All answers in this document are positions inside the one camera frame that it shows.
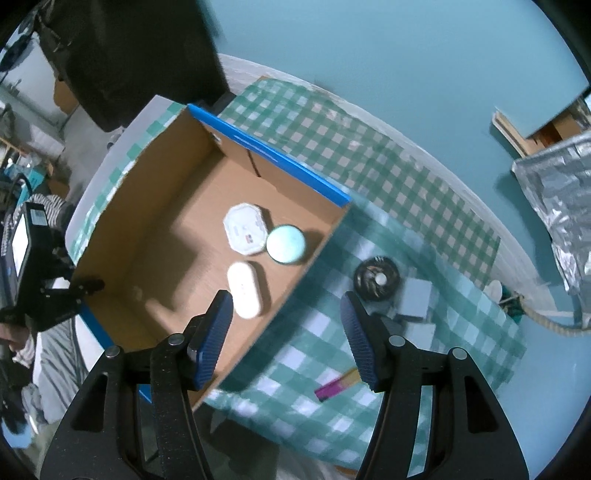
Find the person's left hand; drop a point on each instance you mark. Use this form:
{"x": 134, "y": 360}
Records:
{"x": 10, "y": 340}

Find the white oval case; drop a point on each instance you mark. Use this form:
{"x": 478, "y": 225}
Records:
{"x": 242, "y": 288}

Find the white octagonal box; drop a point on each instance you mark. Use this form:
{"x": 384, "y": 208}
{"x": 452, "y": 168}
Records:
{"x": 244, "y": 228}

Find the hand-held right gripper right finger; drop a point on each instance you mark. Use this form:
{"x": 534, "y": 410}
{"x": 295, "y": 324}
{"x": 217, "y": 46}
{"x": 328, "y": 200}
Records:
{"x": 364, "y": 341}

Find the small round lidded jar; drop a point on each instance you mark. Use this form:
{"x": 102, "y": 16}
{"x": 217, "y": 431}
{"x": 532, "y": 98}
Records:
{"x": 285, "y": 243}

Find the wooden frame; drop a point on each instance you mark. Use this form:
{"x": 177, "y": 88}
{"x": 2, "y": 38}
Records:
{"x": 512, "y": 134}

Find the blue-rimmed cardboard box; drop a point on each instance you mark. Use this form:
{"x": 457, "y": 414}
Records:
{"x": 161, "y": 230}

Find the white power adapter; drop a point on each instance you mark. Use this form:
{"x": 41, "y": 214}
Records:
{"x": 420, "y": 334}
{"x": 415, "y": 297}

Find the silver foil sheet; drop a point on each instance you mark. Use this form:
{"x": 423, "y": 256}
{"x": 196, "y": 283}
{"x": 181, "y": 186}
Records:
{"x": 558, "y": 194}

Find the green checked tablecloth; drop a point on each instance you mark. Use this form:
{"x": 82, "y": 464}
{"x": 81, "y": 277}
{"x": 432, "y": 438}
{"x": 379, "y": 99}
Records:
{"x": 369, "y": 184}

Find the teal cardboard box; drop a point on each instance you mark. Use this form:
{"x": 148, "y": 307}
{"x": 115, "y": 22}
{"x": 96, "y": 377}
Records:
{"x": 33, "y": 173}

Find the pink and yellow lighter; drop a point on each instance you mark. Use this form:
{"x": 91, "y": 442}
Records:
{"x": 332, "y": 390}

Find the striped cloth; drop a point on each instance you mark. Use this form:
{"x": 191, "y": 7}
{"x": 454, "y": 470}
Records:
{"x": 51, "y": 203}

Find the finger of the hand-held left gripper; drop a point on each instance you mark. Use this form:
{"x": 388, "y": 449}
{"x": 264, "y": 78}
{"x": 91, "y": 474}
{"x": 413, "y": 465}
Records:
{"x": 60, "y": 304}

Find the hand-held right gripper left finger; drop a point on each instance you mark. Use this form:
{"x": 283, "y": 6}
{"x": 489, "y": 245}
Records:
{"x": 212, "y": 341}

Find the black cloth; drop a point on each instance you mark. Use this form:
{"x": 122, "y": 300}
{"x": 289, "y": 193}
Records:
{"x": 138, "y": 60}

